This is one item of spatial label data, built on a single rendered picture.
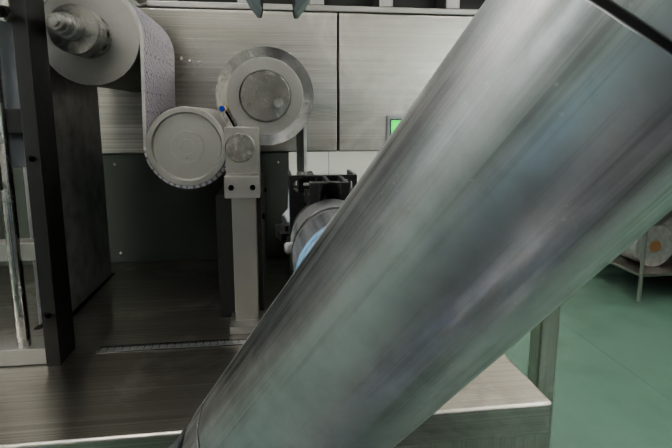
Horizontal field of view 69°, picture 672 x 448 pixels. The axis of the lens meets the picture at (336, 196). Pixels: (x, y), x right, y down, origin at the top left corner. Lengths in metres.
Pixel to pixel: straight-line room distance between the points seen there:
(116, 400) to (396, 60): 0.84
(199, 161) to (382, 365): 0.65
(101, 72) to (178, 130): 0.14
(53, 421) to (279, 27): 0.81
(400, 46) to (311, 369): 1.01
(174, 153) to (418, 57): 0.60
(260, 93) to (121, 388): 0.43
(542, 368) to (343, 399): 1.49
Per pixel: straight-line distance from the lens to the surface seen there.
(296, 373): 0.18
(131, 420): 0.62
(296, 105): 0.76
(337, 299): 0.16
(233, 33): 1.11
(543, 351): 1.63
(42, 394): 0.71
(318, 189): 0.45
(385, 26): 1.14
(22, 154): 0.74
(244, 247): 0.75
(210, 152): 0.78
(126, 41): 0.81
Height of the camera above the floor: 1.22
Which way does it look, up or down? 9 degrees down
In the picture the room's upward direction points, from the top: straight up
